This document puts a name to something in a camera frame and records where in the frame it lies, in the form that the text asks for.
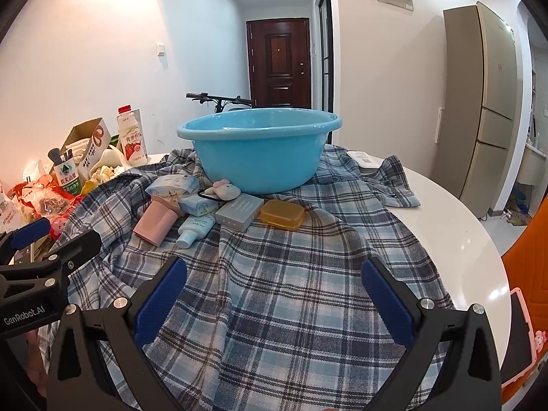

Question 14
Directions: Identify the black bicycle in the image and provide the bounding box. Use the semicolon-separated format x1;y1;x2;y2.
186;92;253;114

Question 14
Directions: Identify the pink framed black board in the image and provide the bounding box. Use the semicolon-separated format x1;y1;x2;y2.
501;287;548;388

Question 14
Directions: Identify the beige refrigerator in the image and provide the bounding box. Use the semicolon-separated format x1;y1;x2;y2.
443;2;525;219

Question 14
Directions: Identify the white napkin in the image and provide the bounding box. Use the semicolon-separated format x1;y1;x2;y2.
96;146;125;170

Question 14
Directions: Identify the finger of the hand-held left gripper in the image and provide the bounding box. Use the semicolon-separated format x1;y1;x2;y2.
0;230;102;306
0;217;52;266

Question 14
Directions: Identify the plush toy with black cord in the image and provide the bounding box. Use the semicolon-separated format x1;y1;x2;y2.
197;179;241;201

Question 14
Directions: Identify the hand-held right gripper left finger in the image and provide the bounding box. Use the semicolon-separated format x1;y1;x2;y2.
46;258;189;411

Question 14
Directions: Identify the white wet wipes packet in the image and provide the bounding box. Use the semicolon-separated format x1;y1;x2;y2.
146;174;200;206

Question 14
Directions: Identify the crumpled yellowish paper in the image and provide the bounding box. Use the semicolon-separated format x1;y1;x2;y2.
88;166;125;187

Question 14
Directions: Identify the white flat packet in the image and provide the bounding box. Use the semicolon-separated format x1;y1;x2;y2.
347;151;385;169

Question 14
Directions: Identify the white printed packet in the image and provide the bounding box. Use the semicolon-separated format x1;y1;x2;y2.
0;180;26;232

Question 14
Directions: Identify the pale blue lotion tube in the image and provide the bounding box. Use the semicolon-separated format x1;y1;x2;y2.
175;215;216;249

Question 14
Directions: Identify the green and white carton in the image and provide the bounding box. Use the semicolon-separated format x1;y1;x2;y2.
48;148;82;195

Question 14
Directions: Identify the pink cup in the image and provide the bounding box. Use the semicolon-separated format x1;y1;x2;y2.
133;195;178;247

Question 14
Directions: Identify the light blue tissue packet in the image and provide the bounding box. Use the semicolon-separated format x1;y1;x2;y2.
177;195;221;217

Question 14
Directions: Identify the blue plaid cloth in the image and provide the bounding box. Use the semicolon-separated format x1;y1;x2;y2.
40;143;454;411

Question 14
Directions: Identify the open cardboard box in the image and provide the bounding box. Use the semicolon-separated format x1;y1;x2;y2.
60;117;113;180

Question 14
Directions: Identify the orange soap box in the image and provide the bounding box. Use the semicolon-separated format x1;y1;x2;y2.
260;199;306;229

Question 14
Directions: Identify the dark brown door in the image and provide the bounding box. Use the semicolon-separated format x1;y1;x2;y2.
246;18;311;110

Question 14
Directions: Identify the strawberry milk bottle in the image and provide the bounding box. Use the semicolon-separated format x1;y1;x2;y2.
116;104;148;167

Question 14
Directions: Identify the small pink toy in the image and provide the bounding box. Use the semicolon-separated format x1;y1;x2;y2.
49;216;69;240

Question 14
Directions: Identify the blue plastic basin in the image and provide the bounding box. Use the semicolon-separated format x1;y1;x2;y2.
177;108;344;195

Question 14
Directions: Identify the black framed glass door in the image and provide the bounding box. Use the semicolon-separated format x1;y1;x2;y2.
319;0;335;114

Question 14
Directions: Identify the red snack packet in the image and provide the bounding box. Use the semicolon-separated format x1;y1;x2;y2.
11;175;86;219

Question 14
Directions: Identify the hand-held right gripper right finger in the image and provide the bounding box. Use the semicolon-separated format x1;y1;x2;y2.
361;258;502;411

